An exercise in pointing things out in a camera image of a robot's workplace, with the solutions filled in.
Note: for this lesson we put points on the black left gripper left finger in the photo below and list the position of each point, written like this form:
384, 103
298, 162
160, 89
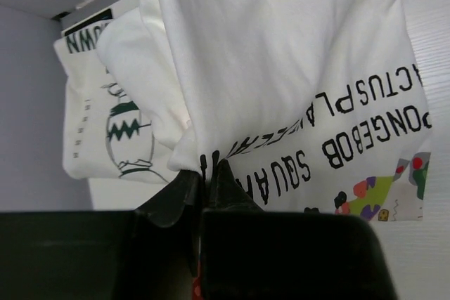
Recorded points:
148, 253

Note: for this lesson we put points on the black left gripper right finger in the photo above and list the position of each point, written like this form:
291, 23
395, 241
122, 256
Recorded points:
248, 253

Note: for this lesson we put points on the white cartoon print t-shirt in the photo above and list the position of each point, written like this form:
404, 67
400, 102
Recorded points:
317, 105

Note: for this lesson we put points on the folded white Charlie Brown t-shirt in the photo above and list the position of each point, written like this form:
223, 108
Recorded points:
105, 135

